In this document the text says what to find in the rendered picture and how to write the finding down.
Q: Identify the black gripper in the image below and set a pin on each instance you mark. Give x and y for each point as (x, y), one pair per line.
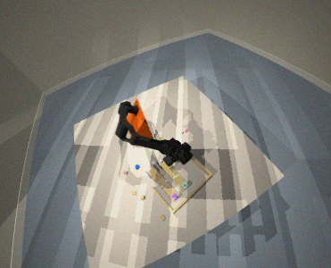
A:
(170, 160)

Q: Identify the yellow crosshatch-patterned flat strip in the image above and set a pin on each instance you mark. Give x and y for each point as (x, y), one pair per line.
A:
(165, 167)

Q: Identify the tan speckled flat strip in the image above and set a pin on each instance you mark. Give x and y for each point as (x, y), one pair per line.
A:
(155, 174)

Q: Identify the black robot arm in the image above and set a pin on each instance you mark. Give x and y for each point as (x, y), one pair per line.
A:
(166, 147)

